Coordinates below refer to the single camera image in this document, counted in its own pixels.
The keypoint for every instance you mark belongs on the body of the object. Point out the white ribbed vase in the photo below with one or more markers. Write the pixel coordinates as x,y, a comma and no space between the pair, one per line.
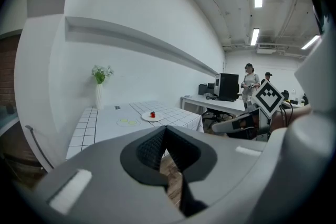
99,97

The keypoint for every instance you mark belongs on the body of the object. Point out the white ceiling air conditioner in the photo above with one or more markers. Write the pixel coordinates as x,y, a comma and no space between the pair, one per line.
270,49

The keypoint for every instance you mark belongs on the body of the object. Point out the black computer tower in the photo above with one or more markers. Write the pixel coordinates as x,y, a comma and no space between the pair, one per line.
227,86

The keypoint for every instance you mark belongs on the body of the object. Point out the white round plate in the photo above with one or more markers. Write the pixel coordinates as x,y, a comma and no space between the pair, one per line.
146,117

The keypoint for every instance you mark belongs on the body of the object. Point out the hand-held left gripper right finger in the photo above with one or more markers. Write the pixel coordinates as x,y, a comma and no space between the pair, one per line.
197,160

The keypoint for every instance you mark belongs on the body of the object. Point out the teal desk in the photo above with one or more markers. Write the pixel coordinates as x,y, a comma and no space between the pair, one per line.
8,120

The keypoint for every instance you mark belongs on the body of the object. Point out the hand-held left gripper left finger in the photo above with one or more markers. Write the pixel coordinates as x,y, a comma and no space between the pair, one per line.
136,162

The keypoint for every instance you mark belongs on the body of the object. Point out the white office desk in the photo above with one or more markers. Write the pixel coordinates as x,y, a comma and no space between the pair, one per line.
218,104

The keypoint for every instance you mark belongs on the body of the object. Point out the red small object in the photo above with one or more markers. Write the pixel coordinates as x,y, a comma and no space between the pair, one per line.
152,114

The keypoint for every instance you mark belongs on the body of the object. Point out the white flower bouquet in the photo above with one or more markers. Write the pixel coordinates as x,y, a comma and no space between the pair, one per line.
101,73

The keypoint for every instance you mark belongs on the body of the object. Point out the black desktop box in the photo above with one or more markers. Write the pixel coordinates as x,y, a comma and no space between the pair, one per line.
203,89

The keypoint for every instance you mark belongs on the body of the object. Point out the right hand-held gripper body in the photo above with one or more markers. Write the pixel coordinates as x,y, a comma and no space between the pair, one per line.
267,97

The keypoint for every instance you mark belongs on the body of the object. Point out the person's right forearm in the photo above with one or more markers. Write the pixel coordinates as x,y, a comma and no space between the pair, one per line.
295,115

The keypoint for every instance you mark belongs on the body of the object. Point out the black office chair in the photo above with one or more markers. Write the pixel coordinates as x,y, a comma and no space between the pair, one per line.
218,116

